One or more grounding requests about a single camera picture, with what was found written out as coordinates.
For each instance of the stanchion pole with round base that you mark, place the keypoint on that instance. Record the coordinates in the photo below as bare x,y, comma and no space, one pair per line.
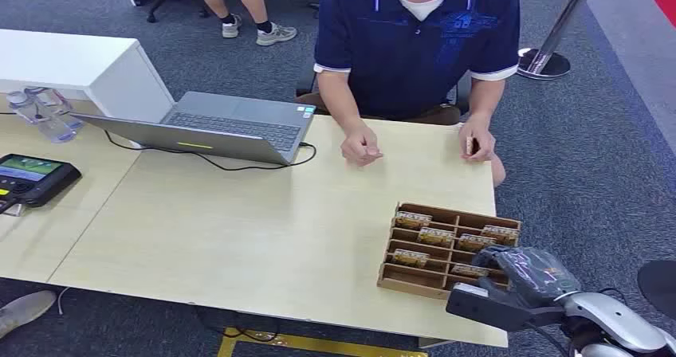
544,64

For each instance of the wooden card holder tray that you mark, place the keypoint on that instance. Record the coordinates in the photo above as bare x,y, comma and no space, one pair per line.
417,286

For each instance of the small tan card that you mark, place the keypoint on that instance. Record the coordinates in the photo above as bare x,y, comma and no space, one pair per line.
469,146

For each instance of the person's left hand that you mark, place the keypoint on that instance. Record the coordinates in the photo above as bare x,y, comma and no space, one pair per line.
483,138

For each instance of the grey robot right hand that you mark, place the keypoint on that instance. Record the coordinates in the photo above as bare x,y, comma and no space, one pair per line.
533,278

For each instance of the person's right forearm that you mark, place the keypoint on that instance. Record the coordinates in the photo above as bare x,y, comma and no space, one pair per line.
338,101

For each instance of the black controller with screen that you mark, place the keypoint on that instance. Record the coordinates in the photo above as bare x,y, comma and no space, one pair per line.
47,180

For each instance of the person in navy shirt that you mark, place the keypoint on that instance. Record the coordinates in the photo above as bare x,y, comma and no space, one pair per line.
412,53

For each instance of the person's left forearm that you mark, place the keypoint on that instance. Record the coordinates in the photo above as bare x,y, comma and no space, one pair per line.
483,98

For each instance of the grey laptop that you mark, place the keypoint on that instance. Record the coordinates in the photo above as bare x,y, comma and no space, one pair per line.
237,113

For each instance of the person's right hand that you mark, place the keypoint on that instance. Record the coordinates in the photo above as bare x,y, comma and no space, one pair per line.
361,147

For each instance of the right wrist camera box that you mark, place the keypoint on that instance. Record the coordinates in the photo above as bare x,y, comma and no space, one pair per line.
486,308

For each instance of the gold printed hotel card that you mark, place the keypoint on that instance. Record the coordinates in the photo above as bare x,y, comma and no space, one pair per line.
500,233
469,270
413,220
410,258
436,237
475,242

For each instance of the clear plastic water bottle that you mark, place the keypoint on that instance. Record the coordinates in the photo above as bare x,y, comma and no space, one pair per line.
57,101
53,128

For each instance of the yellow floor tape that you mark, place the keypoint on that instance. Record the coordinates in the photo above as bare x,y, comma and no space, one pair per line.
317,345

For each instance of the white cabinet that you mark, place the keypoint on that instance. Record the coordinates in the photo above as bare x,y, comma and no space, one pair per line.
79,59

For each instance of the black round base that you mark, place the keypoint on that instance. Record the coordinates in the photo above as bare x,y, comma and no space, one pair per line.
660,291

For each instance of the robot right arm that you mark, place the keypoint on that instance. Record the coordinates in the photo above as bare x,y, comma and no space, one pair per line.
612,317

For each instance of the grey shoe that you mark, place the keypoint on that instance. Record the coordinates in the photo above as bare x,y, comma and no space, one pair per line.
23,312

